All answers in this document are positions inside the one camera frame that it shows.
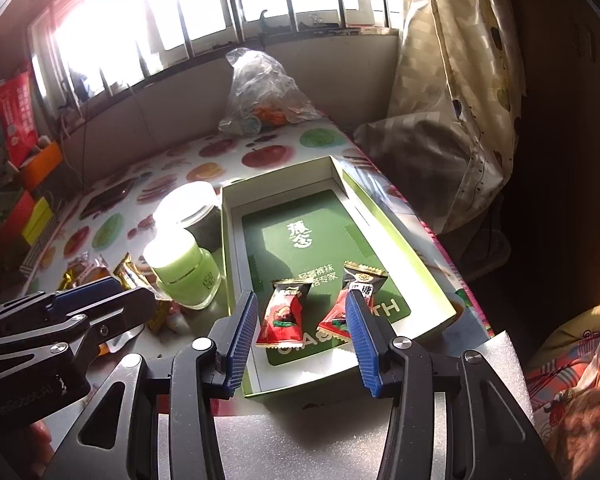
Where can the gold snack packet orange picture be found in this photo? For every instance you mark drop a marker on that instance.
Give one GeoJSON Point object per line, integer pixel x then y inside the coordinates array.
{"type": "Point", "coordinates": [85, 270]}

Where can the black hook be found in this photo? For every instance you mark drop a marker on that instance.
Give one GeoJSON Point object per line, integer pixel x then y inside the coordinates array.
{"type": "Point", "coordinates": [265, 22]}

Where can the orange storage box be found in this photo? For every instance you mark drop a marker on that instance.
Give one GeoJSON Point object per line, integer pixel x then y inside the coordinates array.
{"type": "Point", "coordinates": [42, 165]}

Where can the patterned beige curtain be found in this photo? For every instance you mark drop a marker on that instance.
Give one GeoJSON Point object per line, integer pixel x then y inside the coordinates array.
{"type": "Point", "coordinates": [455, 85]}

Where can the light green jar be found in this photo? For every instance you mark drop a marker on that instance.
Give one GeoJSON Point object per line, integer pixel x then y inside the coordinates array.
{"type": "Point", "coordinates": [185, 270]}

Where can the floral printed cloth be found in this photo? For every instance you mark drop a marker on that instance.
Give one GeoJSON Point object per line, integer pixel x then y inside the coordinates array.
{"type": "Point", "coordinates": [580, 400]}

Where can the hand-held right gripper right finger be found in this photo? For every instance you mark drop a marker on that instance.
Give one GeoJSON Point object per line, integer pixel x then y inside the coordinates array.
{"type": "Point", "coordinates": [362, 345]}

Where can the red printed package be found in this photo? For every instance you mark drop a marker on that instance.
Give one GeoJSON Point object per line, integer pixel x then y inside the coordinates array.
{"type": "Point", "coordinates": [17, 115]}

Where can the clear plastic bag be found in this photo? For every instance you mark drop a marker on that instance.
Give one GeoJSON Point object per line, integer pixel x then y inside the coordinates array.
{"type": "Point", "coordinates": [260, 85]}

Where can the yellow box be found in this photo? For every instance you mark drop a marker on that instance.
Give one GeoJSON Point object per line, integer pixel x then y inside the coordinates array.
{"type": "Point", "coordinates": [39, 217]}

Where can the fruit print tablecloth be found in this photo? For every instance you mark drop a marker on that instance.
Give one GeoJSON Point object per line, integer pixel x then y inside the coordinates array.
{"type": "Point", "coordinates": [205, 160]}

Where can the green cardboard box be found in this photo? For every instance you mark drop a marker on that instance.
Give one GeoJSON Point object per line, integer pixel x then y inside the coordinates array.
{"type": "Point", "coordinates": [305, 230]}

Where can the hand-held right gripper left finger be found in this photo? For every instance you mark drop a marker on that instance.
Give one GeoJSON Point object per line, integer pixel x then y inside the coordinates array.
{"type": "Point", "coordinates": [242, 340]}

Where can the clear plastic jar dark contents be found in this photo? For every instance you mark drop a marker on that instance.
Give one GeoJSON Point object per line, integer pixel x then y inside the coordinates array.
{"type": "Point", "coordinates": [190, 205]}

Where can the red candy packet black end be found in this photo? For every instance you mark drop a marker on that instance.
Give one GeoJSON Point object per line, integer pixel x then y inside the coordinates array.
{"type": "Point", "coordinates": [336, 319]}

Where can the red dotted box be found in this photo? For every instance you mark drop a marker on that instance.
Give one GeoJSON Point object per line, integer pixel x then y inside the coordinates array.
{"type": "Point", "coordinates": [12, 220]}

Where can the metal window grille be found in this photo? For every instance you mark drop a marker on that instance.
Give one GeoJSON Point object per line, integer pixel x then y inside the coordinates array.
{"type": "Point", "coordinates": [223, 0]}

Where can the white foam sheet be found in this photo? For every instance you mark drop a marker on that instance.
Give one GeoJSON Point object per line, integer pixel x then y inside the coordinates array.
{"type": "Point", "coordinates": [290, 440]}

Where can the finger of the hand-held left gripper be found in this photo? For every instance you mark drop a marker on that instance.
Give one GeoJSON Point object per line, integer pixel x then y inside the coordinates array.
{"type": "Point", "coordinates": [125, 310]}
{"type": "Point", "coordinates": [82, 294]}

